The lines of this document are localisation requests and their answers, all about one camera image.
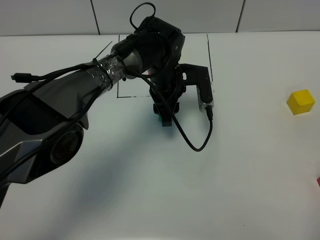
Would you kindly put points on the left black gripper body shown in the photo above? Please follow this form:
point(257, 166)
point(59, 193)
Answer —
point(169, 84)

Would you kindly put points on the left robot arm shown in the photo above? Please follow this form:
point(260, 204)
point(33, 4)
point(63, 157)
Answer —
point(42, 125)

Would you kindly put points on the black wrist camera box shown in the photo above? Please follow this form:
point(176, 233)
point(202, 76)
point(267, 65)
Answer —
point(199, 76)

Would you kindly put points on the yellow block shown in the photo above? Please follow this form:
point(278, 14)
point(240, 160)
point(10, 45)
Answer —
point(300, 102)

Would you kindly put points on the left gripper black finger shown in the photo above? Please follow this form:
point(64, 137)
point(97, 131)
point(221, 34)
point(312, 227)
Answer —
point(166, 119)

